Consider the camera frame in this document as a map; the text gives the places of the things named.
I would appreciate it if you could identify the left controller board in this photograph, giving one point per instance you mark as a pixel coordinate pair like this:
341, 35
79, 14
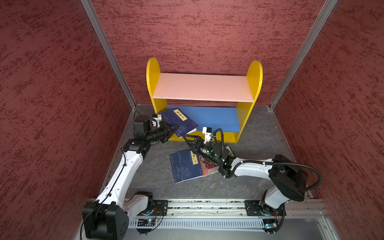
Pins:
146, 223

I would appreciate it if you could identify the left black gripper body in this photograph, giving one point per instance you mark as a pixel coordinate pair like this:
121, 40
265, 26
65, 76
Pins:
162, 133

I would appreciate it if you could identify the corner aluminium post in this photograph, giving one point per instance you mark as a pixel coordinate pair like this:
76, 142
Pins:
97, 26
317, 26

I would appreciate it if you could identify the controller board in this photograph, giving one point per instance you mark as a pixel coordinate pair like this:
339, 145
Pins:
270, 225
146, 223

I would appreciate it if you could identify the blue book Guiguzi label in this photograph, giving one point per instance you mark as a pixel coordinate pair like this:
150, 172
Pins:
177, 117

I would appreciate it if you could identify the yellow pink blue bookshelf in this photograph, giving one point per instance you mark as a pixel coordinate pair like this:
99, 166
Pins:
242, 90

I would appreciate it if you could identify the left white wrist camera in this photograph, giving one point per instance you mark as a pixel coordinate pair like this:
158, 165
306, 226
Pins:
155, 120

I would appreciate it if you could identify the blue book bottom left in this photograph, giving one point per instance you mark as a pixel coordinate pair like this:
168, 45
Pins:
173, 166

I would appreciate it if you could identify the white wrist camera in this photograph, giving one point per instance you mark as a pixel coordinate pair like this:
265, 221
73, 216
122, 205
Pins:
155, 120
207, 132

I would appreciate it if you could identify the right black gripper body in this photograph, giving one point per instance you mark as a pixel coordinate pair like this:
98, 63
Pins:
203, 149

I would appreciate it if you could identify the left corner aluminium post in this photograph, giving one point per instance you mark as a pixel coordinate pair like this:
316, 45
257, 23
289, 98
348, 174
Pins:
97, 26

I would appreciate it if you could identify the right controller board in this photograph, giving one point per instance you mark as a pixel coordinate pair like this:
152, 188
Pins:
270, 225

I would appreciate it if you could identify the blue book yellow label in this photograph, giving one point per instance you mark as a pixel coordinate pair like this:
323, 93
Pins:
230, 151
188, 166

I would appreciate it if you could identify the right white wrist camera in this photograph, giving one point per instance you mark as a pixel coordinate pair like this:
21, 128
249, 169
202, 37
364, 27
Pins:
207, 132

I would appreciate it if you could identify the right corner aluminium post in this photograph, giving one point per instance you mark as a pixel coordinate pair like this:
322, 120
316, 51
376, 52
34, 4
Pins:
317, 26

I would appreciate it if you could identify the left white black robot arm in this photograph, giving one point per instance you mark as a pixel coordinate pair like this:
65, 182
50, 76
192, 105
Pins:
108, 217

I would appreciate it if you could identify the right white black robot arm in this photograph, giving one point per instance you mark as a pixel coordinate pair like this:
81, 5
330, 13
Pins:
289, 179

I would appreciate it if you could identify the red pink picture book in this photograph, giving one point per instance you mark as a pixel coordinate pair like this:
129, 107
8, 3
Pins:
208, 169

